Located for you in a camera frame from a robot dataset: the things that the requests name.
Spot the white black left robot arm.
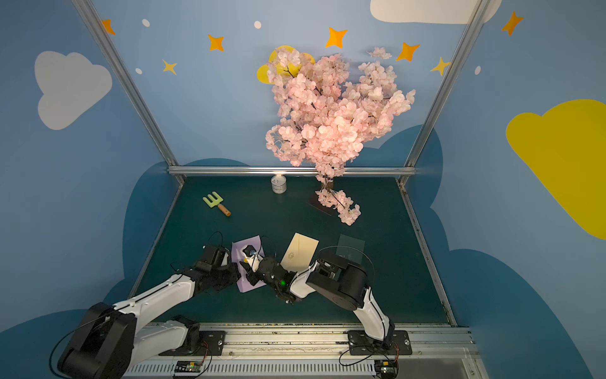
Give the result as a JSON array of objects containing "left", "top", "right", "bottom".
[{"left": 50, "top": 245, "right": 241, "bottom": 378}]

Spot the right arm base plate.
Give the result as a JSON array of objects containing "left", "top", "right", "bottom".
[{"left": 347, "top": 329, "right": 413, "bottom": 356}]

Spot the aluminium front mounting rail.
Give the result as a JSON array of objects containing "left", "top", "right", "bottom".
[{"left": 121, "top": 323, "right": 488, "bottom": 378}]

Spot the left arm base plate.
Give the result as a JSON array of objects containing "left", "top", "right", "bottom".
[{"left": 159, "top": 330, "right": 227, "bottom": 356}]

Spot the aluminium frame post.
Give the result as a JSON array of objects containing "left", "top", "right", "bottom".
[
  {"left": 72, "top": 0, "right": 178, "bottom": 166},
  {"left": 404, "top": 0, "right": 491, "bottom": 168}
]

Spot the pink cherry blossom tree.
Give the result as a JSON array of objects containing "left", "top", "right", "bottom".
[{"left": 265, "top": 47, "right": 416, "bottom": 226}]

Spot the yellow-green garden fork wooden handle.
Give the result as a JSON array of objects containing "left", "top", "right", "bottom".
[{"left": 203, "top": 191, "right": 231, "bottom": 217}]

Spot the silver tin can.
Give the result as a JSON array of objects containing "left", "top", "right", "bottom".
[{"left": 271, "top": 175, "right": 287, "bottom": 194}]

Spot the purple envelope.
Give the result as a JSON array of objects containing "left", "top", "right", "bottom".
[{"left": 229, "top": 234, "right": 267, "bottom": 294}]

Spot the right aluminium frame post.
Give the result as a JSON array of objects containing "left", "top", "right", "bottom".
[{"left": 404, "top": 0, "right": 491, "bottom": 168}]

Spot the right green circuit board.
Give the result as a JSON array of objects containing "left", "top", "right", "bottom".
[{"left": 374, "top": 360, "right": 399, "bottom": 379}]

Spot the dark green envelope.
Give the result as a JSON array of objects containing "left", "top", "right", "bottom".
[{"left": 335, "top": 234, "right": 365, "bottom": 265}]

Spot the left green circuit board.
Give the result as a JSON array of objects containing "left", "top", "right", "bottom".
[{"left": 174, "top": 360, "right": 205, "bottom": 377}]

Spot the cream yellow envelope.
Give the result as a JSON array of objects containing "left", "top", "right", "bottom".
[{"left": 281, "top": 233, "right": 319, "bottom": 273}]

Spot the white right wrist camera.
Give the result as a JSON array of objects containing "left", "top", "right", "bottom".
[{"left": 241, "top": 245, "right": 262, "bottom": 261}]

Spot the left aluminium frame post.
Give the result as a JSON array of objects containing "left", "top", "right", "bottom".
[{"left": 72, "top": 0, "right": 178, "bottom": 166}]

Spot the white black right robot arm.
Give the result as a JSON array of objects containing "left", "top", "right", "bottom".
[{"left": 239, "top": 252, "right": 395, "bottom": 350}]

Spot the green circuit board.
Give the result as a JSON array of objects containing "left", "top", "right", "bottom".
[
  {"left": 374, "top": 360, "right": 399, "bottom": 379},
  {"left": 174, "top": 360, "right": 205, "bottom": 377}
]

